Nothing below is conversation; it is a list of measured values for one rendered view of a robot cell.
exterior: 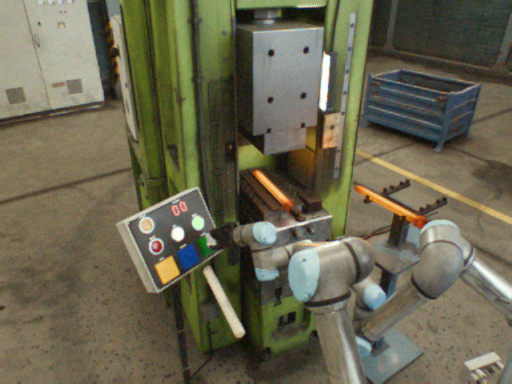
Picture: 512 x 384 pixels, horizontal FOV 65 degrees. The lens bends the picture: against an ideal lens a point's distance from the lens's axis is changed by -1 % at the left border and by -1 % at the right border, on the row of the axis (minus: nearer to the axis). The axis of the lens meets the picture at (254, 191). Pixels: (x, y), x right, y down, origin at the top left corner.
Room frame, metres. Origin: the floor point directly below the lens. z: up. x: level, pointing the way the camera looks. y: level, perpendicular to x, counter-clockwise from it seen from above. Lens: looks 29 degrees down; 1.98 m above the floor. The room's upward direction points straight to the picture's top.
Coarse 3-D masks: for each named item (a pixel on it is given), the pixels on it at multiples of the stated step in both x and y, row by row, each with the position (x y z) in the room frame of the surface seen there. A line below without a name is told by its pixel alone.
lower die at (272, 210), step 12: (252, 168) 1.97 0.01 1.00; (264, 168) 1.99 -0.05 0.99; (240, 180) 1.87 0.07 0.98; (252, 180) 1.85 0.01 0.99; (276, 180) 1.85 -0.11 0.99; (264, 192) 1.73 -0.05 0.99; (288, 192) 1.72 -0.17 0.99; (252, 204) 1.67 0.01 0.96; (264, 204) 1.63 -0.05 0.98; (276, 204) 1.61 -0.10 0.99; (300, 204) 1.63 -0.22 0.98; (264, 216) 1.55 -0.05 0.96; (276, 216) 1.58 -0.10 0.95; (288, 216) 1.61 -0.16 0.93
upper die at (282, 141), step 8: (240, 128) 1.79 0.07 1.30; (304, 128) 1.63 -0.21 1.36; (248, 136) 1.70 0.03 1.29; (256, 136) 1.62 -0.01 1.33; (264, 136) 1.55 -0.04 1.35; (272, 136) 1.57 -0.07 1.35; (280, 136) 1.58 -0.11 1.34; (288, 136) 1.60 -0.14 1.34; (296, 136) 1.61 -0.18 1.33; (304, 136) 1.63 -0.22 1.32; (256, 144) 1.62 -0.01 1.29; (264, 144) 1.55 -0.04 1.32; (272, 144) 1.57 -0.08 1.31; (280, 144) 1.58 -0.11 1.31; (288, 144) 1.60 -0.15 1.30; (296, 144) 1.61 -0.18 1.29; (304, 144) 1.63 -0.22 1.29; (264, 152) 1.55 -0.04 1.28; (272, 152) 1.57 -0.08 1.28
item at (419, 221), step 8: (360, 192) 1.67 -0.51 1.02; (368, 192) 1.65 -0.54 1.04; (376, 200) 1.59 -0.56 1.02; (384, 200) 1.57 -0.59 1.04; (392, 208) 1.52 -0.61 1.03; (400, 208) 1.50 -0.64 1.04; (408, 216) 1.45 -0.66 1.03; (416, 216) 1.44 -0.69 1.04; (416, 224) 1.40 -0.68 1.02; (424, 224) 1.39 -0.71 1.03
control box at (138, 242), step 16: (192, 192) 1.38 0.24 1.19; (160, 208) 1.26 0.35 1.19; (176, 208) 1.29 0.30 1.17; (192, 208) 1.34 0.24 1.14; (128, 224) 1.16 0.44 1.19; (160, 224) 1.22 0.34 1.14; (176, 224) 1.26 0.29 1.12; (192, 224) 1.29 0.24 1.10; (208, 224) 1.34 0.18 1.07; (128, 240) 1.15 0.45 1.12; (144, 240) 1.15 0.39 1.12; (160, 240) 1.18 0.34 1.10; (176, 240) 1.22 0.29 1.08; (192, 240) 1.26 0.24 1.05; (144, 256) 1.12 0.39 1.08; (160, 256) 1.15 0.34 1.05; (176, 256) 1.18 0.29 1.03; (208, 256) 1.25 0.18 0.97; (144, 272) 1.10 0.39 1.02; (160, 288) 1.08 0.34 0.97
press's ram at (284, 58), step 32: (256, 32) 1.54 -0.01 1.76; (288, 32) 1.59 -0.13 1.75; (320, 32) 1.65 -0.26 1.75; (256, 64) 1.54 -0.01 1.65; (288, 64) 1.59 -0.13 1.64; (320, 64) 1.65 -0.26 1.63; (256, 96) 1.54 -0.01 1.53; (288, 96) 1.59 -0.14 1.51; (256, 128) 1.54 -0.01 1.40; (288, 128) 1.60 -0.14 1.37
